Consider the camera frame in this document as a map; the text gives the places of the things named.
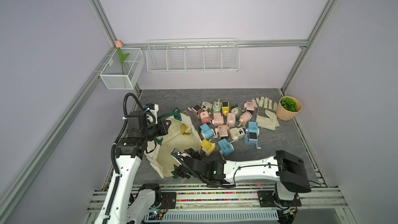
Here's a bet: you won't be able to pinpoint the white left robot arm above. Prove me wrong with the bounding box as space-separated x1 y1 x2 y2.
95 120 171 224

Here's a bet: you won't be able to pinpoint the olive green pencil sharpener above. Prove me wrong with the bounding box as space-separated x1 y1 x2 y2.
231 105 243 120

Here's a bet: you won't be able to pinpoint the cream work gloves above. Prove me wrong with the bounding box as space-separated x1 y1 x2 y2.
252 96 280 131

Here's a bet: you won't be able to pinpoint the round pink pencil sharpener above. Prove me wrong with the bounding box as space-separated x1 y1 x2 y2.
238 112 252 127

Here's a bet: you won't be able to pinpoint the cream tote bag green handles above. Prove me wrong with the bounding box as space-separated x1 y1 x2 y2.
144 107 203 179

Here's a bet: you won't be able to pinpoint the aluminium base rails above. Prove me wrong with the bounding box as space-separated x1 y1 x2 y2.
81 181 358 224

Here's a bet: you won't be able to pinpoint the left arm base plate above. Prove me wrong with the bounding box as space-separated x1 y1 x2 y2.
150 191 177 209

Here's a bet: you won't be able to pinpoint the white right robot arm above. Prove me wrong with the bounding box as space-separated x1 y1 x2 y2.
171 149 312 201

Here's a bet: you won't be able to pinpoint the potted green plant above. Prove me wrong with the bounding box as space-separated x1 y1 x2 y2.
276 96 303 121

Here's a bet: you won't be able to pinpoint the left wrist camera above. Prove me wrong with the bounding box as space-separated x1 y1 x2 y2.
127 110 148 138

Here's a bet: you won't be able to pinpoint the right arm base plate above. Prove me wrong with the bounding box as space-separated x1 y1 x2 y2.
258 190 302 209

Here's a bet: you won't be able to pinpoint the long white wire basket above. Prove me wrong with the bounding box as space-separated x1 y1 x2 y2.
146 38 240 73

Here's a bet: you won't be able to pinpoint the pale blue pencil sharpener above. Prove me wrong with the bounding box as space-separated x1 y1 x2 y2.
244 132 261 149

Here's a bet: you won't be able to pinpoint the yellow pencil sharpener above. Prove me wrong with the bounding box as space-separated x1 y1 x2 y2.
201 139 216 157
221 101 230 116
180 124 192 135

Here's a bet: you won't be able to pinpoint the beige pencil sharpener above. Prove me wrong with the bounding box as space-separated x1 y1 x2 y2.
229 127 246 143
202 101 213 113

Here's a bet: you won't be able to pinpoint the small white wire basket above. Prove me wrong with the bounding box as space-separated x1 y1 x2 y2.
100 48 145 90

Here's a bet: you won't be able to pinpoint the pink artificial tulip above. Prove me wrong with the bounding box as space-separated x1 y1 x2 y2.
115 40 130 75

